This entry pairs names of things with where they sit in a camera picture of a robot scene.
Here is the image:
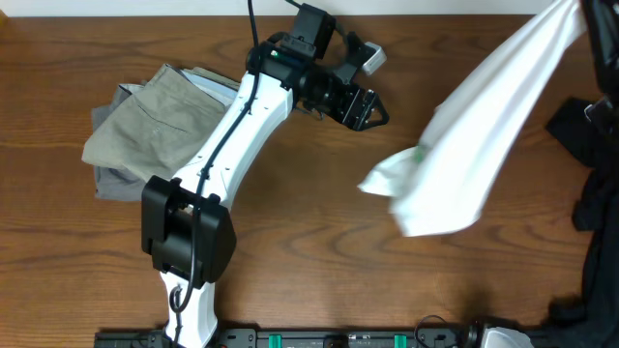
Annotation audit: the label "white printed t-shirt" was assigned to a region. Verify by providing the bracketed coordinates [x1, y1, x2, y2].
[359, 0, 587, 237]

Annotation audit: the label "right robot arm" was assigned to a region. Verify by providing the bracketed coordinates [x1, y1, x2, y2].
[580, 0, 618, 140]

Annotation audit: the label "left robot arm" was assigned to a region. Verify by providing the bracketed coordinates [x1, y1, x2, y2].
[141, 4, 389, 347]

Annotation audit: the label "black clothes pile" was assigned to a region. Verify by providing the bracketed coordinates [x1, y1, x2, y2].
[545, 98, 618, 348]

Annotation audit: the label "folded khaki pants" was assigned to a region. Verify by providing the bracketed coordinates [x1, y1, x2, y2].
[82, 65, 226, 181]

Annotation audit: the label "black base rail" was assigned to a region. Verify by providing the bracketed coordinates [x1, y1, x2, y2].
[94, 328, 552, 348]

